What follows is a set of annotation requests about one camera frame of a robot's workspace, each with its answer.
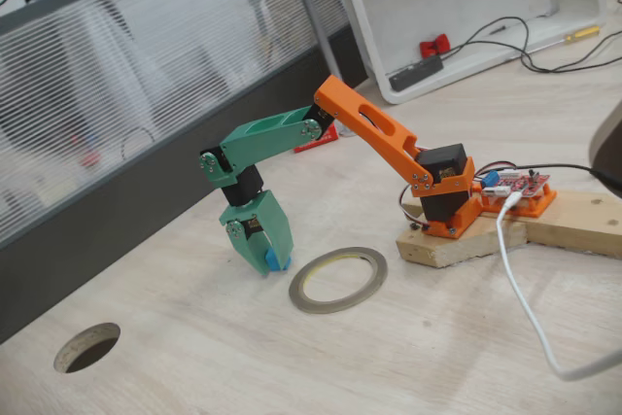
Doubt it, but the grey ring of tape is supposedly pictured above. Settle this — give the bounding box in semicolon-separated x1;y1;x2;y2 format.
288;246;390;314

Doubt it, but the blue cube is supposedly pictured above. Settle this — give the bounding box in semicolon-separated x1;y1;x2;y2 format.
264;248;293;273

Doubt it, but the black power hub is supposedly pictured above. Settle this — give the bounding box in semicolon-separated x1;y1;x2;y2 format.
388;54;445;92

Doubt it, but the grey desk partition screen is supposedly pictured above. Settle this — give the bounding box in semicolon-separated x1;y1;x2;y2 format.
0;0;370;344

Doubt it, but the red cardboard box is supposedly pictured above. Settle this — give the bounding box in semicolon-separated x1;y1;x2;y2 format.
294;123;339;154

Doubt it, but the grey rounded blurred object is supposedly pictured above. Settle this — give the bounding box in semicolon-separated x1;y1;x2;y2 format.
587;101;622;178

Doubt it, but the wooden base block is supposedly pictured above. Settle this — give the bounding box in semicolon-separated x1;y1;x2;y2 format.
396;213;529;269

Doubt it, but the light wooden plank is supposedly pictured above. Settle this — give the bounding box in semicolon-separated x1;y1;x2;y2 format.
478;190;622;260

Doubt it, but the red clamp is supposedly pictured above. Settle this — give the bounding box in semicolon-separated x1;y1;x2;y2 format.
419;33;450;59

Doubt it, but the white USB cable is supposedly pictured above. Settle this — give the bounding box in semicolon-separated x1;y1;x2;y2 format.
495;190;622;383

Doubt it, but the red controller board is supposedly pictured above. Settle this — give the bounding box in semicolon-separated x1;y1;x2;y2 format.
478;166;553;200

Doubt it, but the yellow handled screwdriver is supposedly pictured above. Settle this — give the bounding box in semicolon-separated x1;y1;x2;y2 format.
527;24;603;54

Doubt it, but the thin black power cable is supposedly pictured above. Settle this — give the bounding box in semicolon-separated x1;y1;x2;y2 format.
522;163;622;195

